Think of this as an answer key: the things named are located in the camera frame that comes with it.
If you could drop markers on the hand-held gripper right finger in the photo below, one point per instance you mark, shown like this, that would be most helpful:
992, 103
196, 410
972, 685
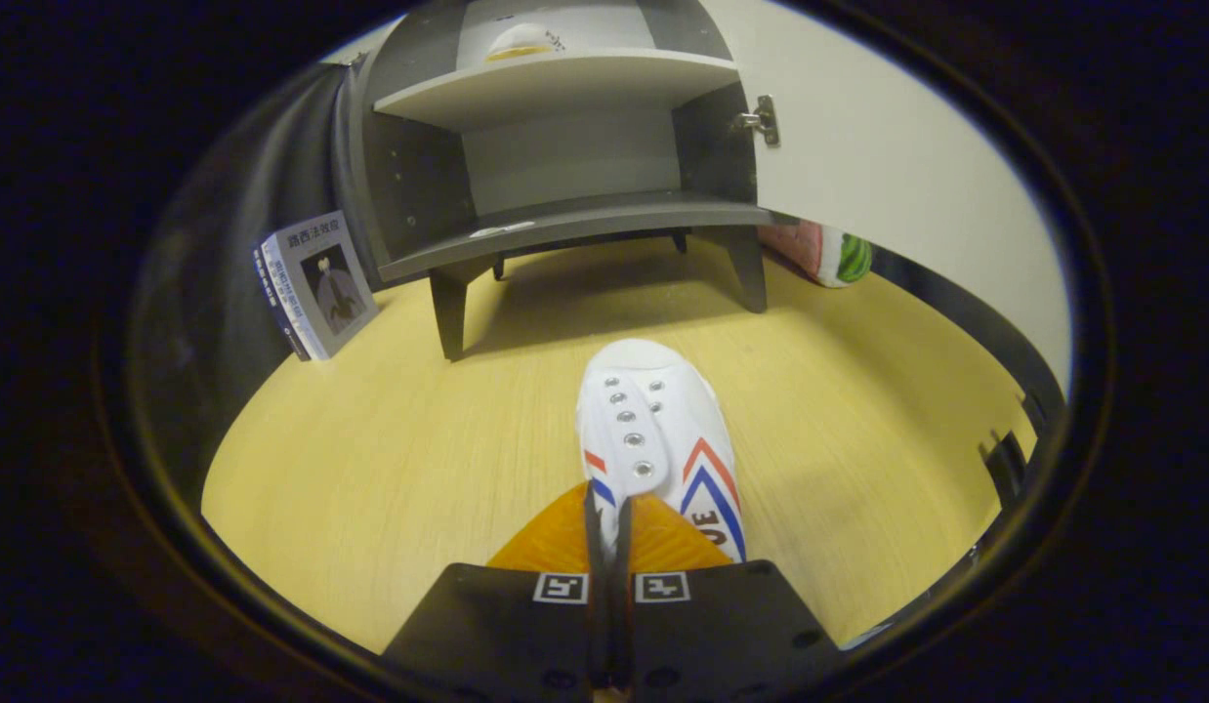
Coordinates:
722, 635

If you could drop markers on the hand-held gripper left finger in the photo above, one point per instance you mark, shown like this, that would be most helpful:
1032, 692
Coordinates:
497, 635

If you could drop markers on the grey shoe cabinet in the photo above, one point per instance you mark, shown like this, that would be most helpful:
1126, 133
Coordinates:
565, 220

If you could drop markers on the metal door hinge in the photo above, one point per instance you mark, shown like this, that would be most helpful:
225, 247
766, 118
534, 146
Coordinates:
761, 120

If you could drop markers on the black table clamp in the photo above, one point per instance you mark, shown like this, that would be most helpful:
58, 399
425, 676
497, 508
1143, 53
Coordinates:
1005, 469

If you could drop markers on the grey cover book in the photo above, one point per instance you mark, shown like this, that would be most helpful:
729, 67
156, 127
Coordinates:
336, 283

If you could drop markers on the watermelon slice toy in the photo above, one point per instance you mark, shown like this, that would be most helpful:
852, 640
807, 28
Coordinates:
844, 259

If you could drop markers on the white book blue spine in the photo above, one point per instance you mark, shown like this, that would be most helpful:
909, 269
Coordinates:
277, 288

